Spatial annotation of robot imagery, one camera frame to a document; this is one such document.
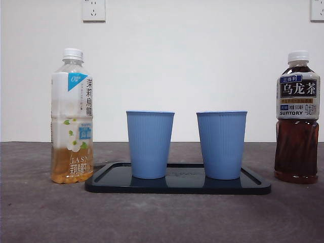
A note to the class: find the pale jasmine tea bottle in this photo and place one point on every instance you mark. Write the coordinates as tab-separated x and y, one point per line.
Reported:
72	101

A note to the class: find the white wall power socket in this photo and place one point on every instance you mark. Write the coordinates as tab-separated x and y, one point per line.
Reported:
317	10
93	10

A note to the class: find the dark oolong tea bottle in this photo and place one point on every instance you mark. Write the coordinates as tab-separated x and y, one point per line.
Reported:
296	141

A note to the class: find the dark rectangular serving tray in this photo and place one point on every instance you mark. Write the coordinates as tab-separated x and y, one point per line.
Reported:
177	188

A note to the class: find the blue ribbed plastic cup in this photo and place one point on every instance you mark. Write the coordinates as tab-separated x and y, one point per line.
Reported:
149	144
221	144

